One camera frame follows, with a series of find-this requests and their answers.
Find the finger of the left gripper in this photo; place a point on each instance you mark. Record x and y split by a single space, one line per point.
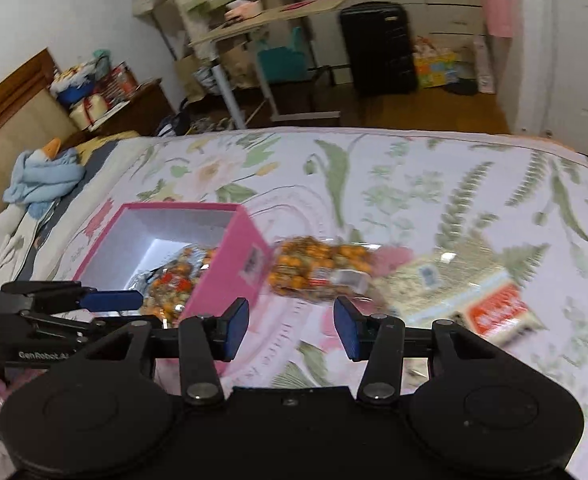
50 321
67 296

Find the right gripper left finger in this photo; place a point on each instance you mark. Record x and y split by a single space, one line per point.
205 340

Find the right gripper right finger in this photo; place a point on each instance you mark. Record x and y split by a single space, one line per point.
376 339

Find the small coated peanut bag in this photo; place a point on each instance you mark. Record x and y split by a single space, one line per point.
167 288

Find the pink storage box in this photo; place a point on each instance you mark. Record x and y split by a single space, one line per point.
142 236

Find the large coated peanut bag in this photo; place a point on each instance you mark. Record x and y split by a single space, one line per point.
320 270

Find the beige noodle packet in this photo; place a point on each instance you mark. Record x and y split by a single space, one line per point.
465 284

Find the light blue plush toy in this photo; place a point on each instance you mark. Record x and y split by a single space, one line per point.
42 177

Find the floral bed sheet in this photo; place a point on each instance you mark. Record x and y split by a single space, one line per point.
420 190

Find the wooden headboard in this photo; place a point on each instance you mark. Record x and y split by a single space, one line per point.
29 115

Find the wooden nightstand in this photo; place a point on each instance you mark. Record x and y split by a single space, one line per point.
143 114

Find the black suitcase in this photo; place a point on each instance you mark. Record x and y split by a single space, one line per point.
377 39

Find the colourful gift bag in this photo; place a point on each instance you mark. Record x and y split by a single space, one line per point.
434 66

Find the teal bag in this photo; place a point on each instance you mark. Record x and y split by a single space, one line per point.
286 63

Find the pink hanging cloth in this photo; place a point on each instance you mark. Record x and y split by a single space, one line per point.
498 17

